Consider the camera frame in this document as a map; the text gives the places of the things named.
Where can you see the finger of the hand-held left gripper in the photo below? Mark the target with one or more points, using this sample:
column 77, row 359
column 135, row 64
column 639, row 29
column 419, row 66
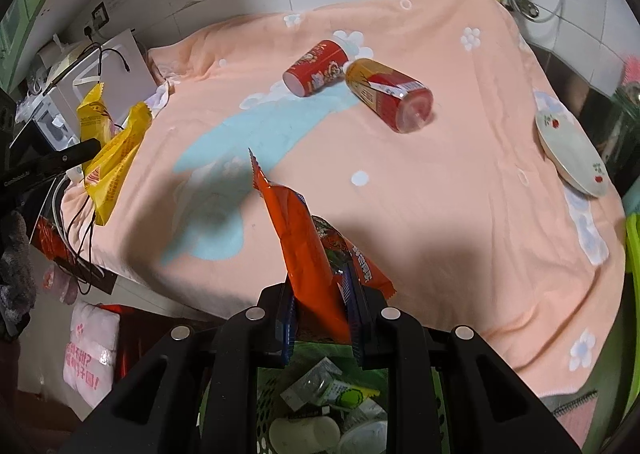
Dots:
column 60, row 160

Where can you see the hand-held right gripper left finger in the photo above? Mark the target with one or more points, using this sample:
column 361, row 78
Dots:
column 287, row 334

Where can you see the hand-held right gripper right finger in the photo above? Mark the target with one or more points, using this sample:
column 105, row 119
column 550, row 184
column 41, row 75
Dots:
column 356, row 329

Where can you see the yellow snack wrapper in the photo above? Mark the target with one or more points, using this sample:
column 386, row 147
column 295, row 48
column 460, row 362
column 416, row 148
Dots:
column 110, row 164

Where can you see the green plastic basket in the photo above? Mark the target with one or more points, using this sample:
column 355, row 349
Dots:
column 265, row 399

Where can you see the orange snack packet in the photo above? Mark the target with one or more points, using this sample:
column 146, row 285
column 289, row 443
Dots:
column 300, row 244

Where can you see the person's left hand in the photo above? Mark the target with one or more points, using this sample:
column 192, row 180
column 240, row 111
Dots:
column 15, row 274

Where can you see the red black flat box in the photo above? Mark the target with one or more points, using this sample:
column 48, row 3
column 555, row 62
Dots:
column 50, row 239

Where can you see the white appliance box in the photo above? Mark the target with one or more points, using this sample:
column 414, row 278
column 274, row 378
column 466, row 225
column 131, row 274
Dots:
column 120, row 64

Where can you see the white floral cloth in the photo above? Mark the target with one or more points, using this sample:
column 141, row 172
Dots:
column 160, row 94

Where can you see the peach floral blanket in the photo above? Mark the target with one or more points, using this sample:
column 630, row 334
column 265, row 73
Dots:
column 450, row 234

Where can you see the red plastic crate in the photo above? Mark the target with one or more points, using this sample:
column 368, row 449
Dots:
column 135, row 334

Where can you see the pink white plastic bag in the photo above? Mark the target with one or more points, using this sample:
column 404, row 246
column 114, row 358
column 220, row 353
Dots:
column 92, row 359

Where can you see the spiral notebook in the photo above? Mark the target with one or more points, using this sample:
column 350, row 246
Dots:
column 575, row 414

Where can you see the amber drink bottle red label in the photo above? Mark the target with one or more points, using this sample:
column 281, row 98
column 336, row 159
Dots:
column 385, row 89

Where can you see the red printed snack cup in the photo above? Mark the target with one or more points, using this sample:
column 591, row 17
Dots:
column 312, row 66

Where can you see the white floral plate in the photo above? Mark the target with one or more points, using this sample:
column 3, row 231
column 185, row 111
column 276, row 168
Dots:
column 565, row 144

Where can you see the black wall socket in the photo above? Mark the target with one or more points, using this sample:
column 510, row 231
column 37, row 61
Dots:
column 101, row 15

